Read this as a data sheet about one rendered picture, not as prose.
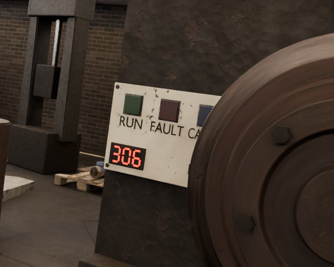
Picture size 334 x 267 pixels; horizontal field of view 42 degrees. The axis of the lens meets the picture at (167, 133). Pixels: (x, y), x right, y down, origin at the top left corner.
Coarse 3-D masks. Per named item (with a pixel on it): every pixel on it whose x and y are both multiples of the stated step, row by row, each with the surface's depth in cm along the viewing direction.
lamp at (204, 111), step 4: (200, 108) 81; (204, 108) 81; (208, 108) 80; (212, 108) 80; (200, 112) 81; (204, 112) 81; (208, 112) 80; (200, 116) 81; (204, 116) 81; (200, 120) 81; (204, 120) 81; (200, 124) 81
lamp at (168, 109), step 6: (162, 102) 84; (168, 102) 84; (174, 102) 83; (162, 108) 84; (168, 108) 84; (174, 108) 83; (162, 114) 84; (168, 114) 84; (174, 114) 83; (174, 120) 83
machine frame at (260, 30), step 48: (144, 0) 88; (192, 0) 84; (240, 0) 80; (288, 0) 77; (144, 48) 88; (192, 48) 84; (240, 48) 80; (144, 192) 89; (96, 240) 94; (144, 240) 89; (192, 240) 85
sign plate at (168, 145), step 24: (120, 96) 88; (144, 96) 86; (168, 96) 84; (192, 96) 82; (216, 96) 80; (120, 120) 88; (144, 120) 86; (168, 120) 84; (192, 120) 82; (120, 144) 88; (144, 144) 86; (168, 144) 84; (192, 144) 82; (120, 168) 89; (144, 168) 86; (168, 168) 84
